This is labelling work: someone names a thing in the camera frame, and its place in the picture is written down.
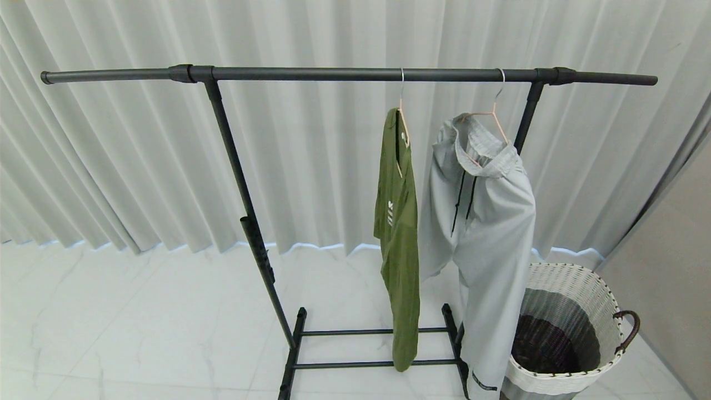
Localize green long-sleeved shirt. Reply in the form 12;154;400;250
373;108;421;373

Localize pink clothes hanger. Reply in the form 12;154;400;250
459;68;509;169
395;68;412;179

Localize pale grey shorts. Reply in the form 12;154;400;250
418;113;537;400

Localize black clothes rack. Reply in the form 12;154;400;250
40;64;659;400

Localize white laundry basket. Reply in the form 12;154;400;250
500;263;641;400

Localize white curtain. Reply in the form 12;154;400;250
0;0;711;270

